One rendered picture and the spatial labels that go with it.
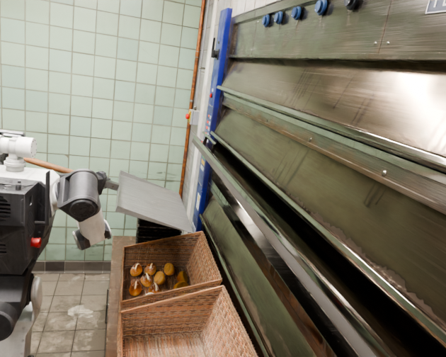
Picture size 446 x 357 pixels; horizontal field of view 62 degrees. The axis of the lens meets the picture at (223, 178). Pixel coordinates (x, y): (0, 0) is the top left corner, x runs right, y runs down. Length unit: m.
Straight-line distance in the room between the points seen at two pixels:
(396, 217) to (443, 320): 0.23
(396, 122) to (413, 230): 0.22
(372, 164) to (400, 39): 0.28
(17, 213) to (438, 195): 1.05
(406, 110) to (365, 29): 0.29
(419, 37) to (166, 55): 2.34
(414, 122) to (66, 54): 2.58
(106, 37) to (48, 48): 0.41
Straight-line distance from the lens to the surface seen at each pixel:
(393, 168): 0.87
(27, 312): 1.62
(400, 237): 0.85
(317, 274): 0.83
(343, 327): 0.76
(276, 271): 1.35
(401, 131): 0.84
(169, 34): 3.04
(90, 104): 3.05
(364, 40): 1.06
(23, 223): 1.22
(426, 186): 0.80
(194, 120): 2.74
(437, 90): 0.84
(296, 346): 1.28
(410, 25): 0.94
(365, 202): 0.95
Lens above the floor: 1.81
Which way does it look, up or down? 16 degrees down
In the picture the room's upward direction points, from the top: 9 degrees clockwise
